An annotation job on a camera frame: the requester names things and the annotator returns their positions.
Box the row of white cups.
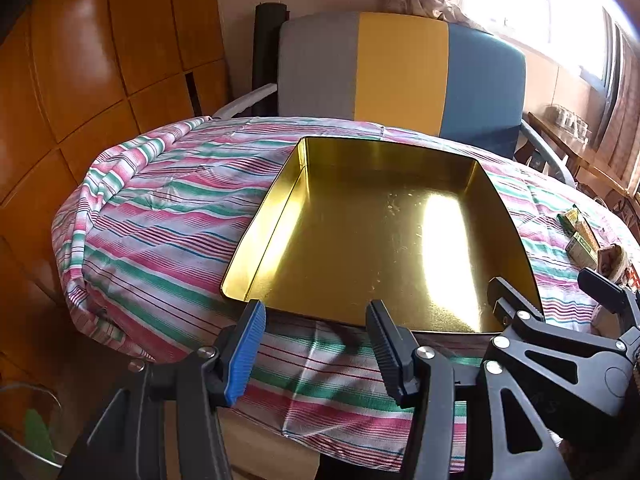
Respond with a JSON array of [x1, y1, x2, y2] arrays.
[[547, 105, 592, 144]]

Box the gold tin box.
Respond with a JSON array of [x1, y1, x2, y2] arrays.
[[220, 136, 544, 335]]

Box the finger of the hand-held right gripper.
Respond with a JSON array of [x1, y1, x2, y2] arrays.
[[577, 267, 640, 347], [487, 276, 626, 402]]

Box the brown snack packet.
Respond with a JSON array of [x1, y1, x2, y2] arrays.
[[597, 243, 629, 282]]

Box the window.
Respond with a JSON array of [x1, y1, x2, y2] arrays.
[[460, 0, 618, 98]]

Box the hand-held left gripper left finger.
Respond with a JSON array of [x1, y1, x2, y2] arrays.
[[60, 299, 268, 480]]

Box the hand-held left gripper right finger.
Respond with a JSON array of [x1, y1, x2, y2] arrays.
[[365, 299, 571, 480]]

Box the striped tablecloth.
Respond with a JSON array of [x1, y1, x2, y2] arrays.
[[51, 116, 640, 473]]

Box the grey yellow blue chair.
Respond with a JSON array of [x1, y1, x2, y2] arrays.
[[212, 11, 576, 186]]

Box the wooden side table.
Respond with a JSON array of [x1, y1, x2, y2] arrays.
[[520, 111, 640, 203]]

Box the pale green box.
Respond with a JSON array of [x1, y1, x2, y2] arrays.
[[565, 232, 600, 270]]

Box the green yellow packet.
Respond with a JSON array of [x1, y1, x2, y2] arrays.
[[557, 207, 587, 235]]

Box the glass bowl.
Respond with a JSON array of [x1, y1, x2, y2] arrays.
[[0, 382, 67, 467]]

